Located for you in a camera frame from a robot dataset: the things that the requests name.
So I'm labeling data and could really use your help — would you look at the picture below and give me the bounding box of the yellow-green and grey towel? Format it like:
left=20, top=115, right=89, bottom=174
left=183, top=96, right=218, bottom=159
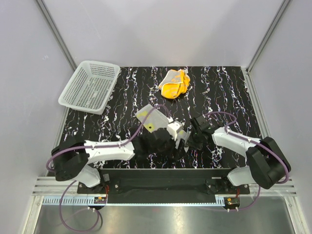
left=136, top=104, right=190, bottom=152

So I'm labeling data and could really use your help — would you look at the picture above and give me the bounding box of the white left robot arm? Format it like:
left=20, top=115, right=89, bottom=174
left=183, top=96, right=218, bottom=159
left=51, top=128, right=189, bottom=193

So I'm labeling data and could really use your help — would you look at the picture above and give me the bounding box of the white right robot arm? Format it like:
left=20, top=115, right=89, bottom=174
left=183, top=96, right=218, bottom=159
left=187, top=116, right=291, bottom=193

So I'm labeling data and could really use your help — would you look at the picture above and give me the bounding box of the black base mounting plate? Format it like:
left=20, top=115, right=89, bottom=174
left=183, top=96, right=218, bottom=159
left=78, top=169, right=250, bottom=201

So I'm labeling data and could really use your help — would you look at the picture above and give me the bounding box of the orange and grey towel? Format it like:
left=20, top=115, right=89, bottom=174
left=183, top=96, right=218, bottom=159
left=158, top=69, right=191, bottom=99

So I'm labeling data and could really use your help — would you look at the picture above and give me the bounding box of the right orange connector box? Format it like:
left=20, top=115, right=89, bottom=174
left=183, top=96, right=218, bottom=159
left=225, top=197, right=240, bottom=206

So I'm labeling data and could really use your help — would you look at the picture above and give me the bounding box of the orange connector box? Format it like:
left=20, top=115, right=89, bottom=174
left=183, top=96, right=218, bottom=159
left=225, top=197, right=240, bottom=206
left=94, top=196, right=107, bottom=204

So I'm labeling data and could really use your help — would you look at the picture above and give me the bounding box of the left orange connector box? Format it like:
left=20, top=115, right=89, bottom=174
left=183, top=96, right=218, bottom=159
left=94, top=196, right=107, bottom=204

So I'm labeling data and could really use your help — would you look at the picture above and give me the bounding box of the white plastic mesh basket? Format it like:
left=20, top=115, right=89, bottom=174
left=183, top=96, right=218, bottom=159
left=58, top=60, right=120, bottom=115

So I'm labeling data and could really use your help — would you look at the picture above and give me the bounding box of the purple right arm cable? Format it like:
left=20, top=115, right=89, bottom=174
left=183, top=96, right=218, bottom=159
left=203, top=111, right=292, bottom=213

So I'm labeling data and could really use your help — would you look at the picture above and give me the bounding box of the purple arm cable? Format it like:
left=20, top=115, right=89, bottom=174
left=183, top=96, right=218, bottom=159
left=46, top=104, right=174, bottom=231
left=203, top=111, right=292, bottom=213

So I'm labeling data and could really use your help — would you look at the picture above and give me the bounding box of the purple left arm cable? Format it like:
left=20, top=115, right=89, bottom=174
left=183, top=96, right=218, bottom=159
left=46, top=104, right=174, bottom=231

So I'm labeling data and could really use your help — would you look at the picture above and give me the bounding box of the slotted cable duct rail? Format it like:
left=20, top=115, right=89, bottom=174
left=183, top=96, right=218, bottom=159
left=42, top=196, right=226, bottom=207

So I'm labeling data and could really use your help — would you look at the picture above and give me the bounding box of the right aluminium frame post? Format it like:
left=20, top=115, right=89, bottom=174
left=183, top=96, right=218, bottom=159
left=246, top=0, right=292, bottom=74

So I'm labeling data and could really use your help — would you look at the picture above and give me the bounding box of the aluminium frame post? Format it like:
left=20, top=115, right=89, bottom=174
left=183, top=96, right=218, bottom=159
left=35, top=0, right=77, bottom=71
left=246, top=0, right=292, bottom=74

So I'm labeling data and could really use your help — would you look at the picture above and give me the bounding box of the left aluminium frame post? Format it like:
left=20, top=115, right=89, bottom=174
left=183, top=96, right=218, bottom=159
left=35, top=0, right=77, bottom=71

